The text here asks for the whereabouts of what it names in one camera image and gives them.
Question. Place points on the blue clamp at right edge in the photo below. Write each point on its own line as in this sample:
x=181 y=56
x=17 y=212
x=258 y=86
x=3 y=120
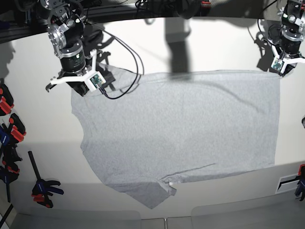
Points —
x=300 y=190

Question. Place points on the blue bar clamp on table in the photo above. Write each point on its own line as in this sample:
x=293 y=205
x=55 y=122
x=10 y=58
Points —
x=43 y=189

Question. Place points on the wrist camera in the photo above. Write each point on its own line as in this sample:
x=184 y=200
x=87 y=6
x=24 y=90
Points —
x=277 y=65
x=95 y=81

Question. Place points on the orange black clamp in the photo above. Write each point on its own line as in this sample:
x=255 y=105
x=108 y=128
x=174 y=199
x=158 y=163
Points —
x=6 y=100
x=15 y=132

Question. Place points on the lower orange black clamp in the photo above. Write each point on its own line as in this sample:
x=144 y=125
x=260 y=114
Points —
x=15 y=132

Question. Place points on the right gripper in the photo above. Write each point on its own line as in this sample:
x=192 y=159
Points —
x=76 y=67

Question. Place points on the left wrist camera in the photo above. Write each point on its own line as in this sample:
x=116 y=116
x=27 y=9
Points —
x=277 y=65

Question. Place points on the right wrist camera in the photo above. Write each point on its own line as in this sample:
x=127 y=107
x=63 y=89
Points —
x=95 y=81

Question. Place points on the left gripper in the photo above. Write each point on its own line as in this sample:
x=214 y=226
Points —
x=288 y=52

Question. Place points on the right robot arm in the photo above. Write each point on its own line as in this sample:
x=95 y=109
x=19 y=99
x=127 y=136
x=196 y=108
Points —
x=66 y=31

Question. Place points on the grey T-shirt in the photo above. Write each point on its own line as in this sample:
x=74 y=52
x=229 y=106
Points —
x=146 y=134

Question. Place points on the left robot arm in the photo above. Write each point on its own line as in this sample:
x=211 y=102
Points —
x=289 y=36

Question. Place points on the upper orange black clamp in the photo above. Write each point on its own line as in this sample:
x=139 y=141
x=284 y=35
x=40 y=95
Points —
x=6 y=100

